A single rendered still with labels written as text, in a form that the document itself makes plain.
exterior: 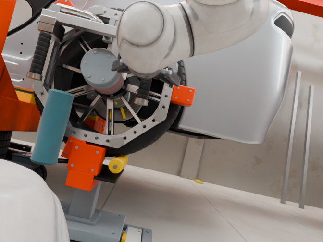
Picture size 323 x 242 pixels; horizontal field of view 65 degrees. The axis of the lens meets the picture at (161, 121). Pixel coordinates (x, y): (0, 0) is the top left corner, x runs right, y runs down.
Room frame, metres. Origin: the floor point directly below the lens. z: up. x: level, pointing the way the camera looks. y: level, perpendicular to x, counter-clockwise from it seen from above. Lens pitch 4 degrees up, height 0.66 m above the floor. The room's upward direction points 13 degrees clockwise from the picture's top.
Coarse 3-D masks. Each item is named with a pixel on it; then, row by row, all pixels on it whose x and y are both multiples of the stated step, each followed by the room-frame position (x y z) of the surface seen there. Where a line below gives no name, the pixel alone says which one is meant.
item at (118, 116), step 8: (136, 80) 1.53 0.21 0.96; (128, 96) 1.48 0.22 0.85; (136, 96) 1.53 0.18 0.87; (104, 104) 1.52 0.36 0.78; (120, 104) 1.48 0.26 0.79; (136, 104) 1.53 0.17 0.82; (104, 112) 1.52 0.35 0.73; (120, 112) 1.53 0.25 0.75; (128, 112) 1.53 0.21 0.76; (136, 112) 1.53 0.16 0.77; (120, 120) 1.53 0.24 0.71
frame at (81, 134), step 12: (96, 12) 0.99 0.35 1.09; (108, 12) 0.99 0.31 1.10; (120, 12) 0.99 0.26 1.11; (72, 36) 1.04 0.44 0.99; (48, 60) 0.99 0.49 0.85; (48, 72) 1.00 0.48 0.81; (36, 84) 0.98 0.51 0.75; (48, 84) 1.03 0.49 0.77; (168, 96) 1.00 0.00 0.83; (168, 108) 1.01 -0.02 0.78; (156, 120) 1.00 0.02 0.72; (72, 132) 0.99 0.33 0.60; (84, 132) 0.99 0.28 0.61; (132, 132) 1.00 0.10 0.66; (144, 132) 1.04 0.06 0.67; (108, 144) 1.00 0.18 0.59; (120, 144) 1.00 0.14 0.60
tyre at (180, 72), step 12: (180, 60) 1.09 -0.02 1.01; (180, 72) 1.09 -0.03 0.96; (180, 84) 1.09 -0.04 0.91; (36, 96) 1.07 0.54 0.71; (180, 108) 1.11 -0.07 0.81; (168, 120) 1.09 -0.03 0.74; (156, 132) 1.09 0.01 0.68; (96, 144) 1.08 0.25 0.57; (132, 144) 1.08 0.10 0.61; (144, 144) 1.09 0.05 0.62; (108, 156) 1.09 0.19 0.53
